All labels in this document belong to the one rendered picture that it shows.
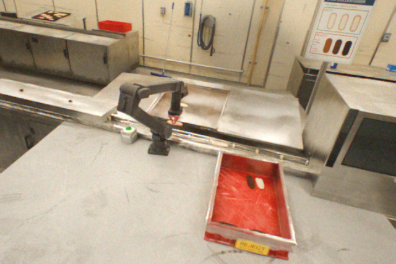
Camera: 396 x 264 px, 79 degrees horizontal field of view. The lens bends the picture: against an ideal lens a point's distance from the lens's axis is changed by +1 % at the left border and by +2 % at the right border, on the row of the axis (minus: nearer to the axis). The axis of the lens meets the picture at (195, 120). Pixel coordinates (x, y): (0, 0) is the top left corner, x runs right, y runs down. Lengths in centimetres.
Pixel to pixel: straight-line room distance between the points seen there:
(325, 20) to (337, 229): 139
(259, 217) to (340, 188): 42
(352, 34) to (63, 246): 206
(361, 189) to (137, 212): 101
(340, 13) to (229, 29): 316
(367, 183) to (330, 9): 122
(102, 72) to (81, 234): 339
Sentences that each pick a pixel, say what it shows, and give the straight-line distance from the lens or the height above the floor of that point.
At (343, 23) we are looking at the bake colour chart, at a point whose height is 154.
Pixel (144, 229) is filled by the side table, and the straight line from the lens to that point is 104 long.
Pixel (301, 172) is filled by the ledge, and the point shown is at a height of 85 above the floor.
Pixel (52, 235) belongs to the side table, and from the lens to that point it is 110.
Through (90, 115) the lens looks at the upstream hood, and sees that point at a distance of 165.
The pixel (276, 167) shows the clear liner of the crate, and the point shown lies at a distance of 131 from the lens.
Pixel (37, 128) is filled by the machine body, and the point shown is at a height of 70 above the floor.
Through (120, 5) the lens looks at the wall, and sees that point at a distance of 575.
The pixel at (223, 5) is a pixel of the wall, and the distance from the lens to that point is 499.
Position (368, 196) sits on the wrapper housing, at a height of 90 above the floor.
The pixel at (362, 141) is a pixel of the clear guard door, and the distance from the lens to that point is 121.
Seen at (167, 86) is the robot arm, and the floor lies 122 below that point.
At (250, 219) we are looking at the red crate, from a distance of 112.
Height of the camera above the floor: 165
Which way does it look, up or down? 28 degrees down
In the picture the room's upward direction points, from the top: 6 degrees clockwise
